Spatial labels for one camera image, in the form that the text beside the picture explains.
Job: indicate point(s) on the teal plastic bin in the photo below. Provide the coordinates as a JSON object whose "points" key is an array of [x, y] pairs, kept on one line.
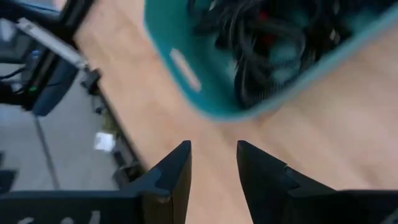
{"points": [[214, 102]]}

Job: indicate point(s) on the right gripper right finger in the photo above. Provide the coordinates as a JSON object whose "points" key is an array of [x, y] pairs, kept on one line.
{"points": [[264, 186]]}

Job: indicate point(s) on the white paper scrap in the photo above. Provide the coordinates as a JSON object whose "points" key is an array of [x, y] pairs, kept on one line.
{"points": [[104, 141]]}

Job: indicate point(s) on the black control box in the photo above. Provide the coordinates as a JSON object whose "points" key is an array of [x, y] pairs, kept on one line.
{"points": [[53, 93]]}

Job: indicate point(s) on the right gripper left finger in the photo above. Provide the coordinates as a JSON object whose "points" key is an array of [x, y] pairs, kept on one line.
{"points": [[168, 186]]}

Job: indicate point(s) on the black aluminium table frame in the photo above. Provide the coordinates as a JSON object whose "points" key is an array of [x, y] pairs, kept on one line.
{"points": [[76, 18]]}

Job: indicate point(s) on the silver light bar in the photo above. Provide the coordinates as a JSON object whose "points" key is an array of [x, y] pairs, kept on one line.
{"points": [[53, 43]]}

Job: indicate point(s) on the black clamp bracket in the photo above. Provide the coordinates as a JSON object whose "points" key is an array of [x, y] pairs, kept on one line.
{"points": [[91, 79]]}

